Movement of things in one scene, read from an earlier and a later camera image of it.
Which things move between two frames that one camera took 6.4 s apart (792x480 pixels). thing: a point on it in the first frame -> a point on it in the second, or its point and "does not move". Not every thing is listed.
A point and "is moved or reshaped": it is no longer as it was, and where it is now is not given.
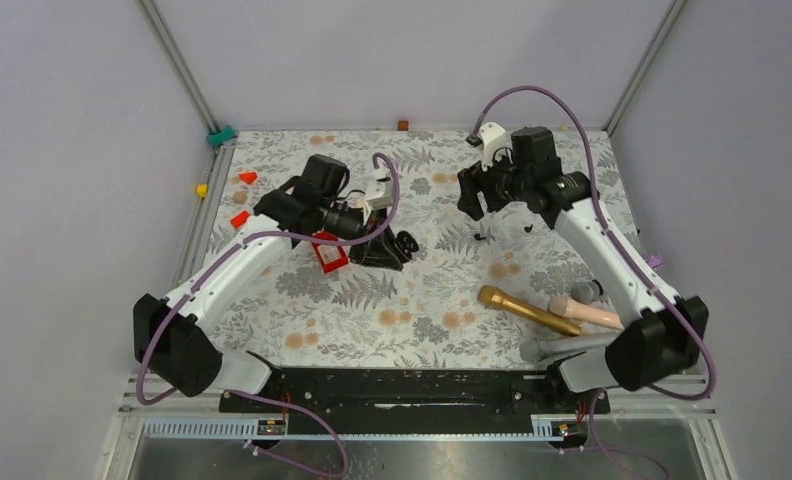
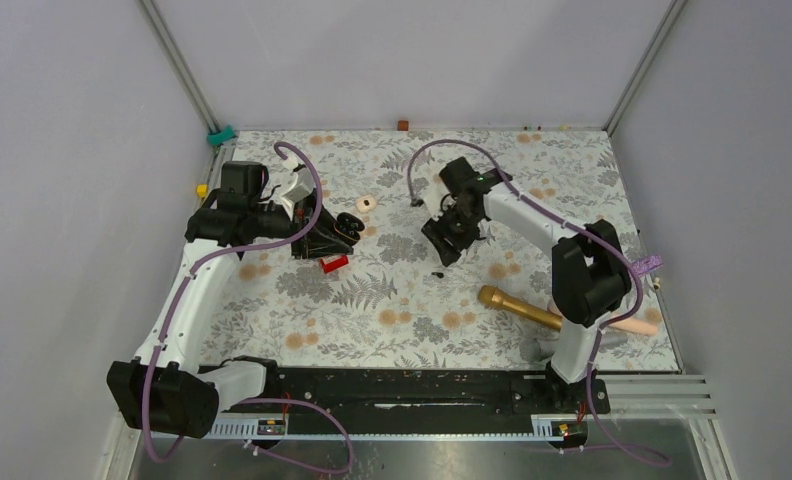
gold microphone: x=528 y=312 does not move
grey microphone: x=535 y=349 does not move
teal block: x=218 y=138 does not move
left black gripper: x=380 y=251 -> x=322 y=240
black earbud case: x=406 y=243 is moved or reshaped
